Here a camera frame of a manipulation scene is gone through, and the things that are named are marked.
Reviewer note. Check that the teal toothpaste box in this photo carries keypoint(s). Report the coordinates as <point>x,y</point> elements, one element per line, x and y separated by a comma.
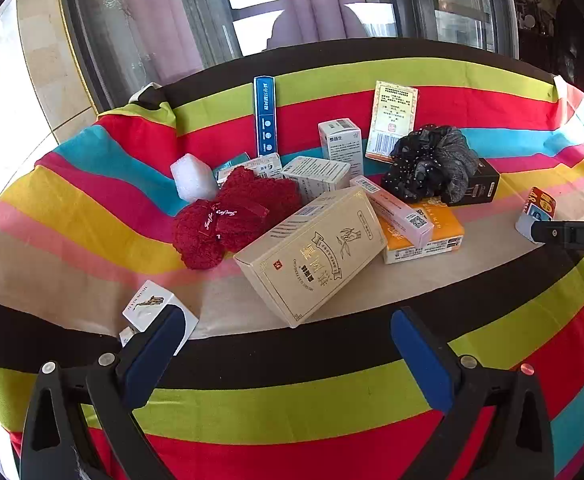
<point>224,169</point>

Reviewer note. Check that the long pink white box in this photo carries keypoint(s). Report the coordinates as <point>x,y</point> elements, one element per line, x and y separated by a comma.
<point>396,212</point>

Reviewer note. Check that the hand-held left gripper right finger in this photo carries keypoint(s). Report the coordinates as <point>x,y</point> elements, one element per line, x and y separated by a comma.
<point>421,360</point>

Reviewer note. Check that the red plush toy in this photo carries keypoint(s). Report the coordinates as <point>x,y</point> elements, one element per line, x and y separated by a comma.
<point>207,240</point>

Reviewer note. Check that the white medicine box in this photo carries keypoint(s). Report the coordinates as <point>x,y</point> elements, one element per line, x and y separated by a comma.
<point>317,172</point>

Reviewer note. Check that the red yellow small box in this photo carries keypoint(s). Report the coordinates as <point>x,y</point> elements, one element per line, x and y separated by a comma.
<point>534,210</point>

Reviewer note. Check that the small white blue-print box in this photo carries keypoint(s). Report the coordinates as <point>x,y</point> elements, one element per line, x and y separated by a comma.
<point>341,145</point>

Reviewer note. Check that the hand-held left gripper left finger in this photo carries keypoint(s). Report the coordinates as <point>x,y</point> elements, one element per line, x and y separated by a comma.
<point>152,360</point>

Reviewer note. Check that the purple curtain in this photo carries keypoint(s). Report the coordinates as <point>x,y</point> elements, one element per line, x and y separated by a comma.
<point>312,10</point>
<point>157,15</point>

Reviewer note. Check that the long blue toothpaste box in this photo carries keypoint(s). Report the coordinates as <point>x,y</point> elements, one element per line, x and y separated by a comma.
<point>266,115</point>

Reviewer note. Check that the white green-print box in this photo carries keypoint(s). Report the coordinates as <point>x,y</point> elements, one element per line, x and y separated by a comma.
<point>267,164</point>

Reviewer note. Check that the large beige box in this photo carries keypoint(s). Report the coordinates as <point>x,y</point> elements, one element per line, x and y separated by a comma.
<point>312,260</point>

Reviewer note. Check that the yellow-bordered medicine box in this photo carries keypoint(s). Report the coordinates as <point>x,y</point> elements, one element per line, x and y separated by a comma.
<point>391,115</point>

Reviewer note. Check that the white foam block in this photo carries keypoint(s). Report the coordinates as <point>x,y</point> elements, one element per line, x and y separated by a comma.
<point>192,177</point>

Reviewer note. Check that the black box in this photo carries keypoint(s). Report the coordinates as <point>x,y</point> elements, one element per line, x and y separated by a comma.
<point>481,185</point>

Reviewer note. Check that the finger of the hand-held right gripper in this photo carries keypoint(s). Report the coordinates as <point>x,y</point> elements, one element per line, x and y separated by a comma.
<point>551,233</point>

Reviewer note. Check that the black lace scrunchie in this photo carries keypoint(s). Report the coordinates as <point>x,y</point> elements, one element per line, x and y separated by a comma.
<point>421,170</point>

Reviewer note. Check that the small white figure-print box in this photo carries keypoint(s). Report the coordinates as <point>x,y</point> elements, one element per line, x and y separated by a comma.
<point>149,305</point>

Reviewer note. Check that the orange box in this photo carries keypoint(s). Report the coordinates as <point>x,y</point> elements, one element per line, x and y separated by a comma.
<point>441,232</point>

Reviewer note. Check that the striped colourful tablecloth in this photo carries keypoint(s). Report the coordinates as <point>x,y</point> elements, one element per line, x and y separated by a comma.
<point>297,360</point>

